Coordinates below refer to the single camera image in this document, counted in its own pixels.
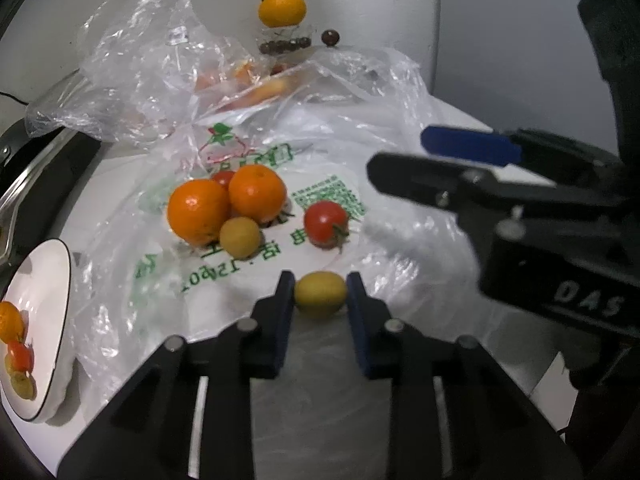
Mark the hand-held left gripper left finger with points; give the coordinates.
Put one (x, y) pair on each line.
(282, 310)

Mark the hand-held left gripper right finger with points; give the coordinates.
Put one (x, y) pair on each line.
(357, 320)

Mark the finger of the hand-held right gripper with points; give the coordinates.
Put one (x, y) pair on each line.
(470, 145)
(425, 180)

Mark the small yellow-green fruit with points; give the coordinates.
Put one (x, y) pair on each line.
(24, 386)
(8, 366)
(240, 236)
(320, 294)

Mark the red cherry tomato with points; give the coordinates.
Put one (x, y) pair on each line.
(326, 221)
(21, 356)
(222, 178)

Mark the green printed plastic bag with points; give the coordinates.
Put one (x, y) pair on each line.
(310, 160)

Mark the small mandarin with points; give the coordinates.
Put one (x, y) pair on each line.
(257, 193)
(198, 211)
(9, 321)

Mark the white plate with black rim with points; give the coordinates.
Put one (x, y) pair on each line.
(40, 285)

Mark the grey door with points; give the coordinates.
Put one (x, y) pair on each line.
(500, 35)

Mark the orange peel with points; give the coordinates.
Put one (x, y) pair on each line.
(260, 91)

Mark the large orange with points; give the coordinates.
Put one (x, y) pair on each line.
(282, 7)

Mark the black wok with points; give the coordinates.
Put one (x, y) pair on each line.
(65, 160)

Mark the crumpled clear plastic bag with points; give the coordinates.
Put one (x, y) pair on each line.
(140, 35)

